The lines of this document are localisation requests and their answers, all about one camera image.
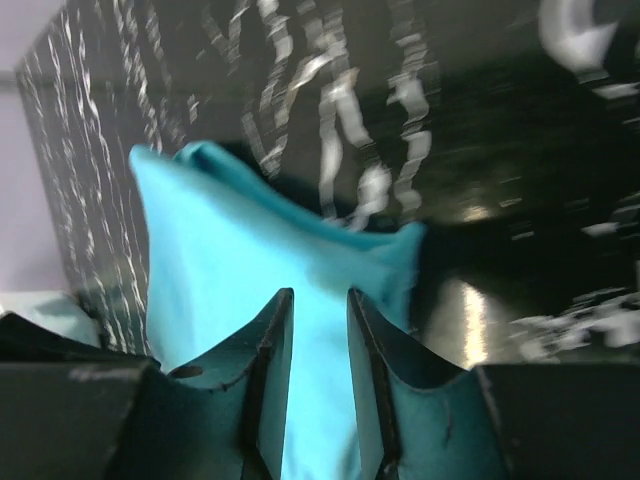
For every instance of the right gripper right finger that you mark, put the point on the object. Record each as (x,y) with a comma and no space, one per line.
(421,417)

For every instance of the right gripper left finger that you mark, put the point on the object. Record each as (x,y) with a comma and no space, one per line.
(74,411)

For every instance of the bright blue t shirt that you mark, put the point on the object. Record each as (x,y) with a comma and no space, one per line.
(222,242)

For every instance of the teal green t shirt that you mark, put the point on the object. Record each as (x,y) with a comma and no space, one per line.
(55,311)

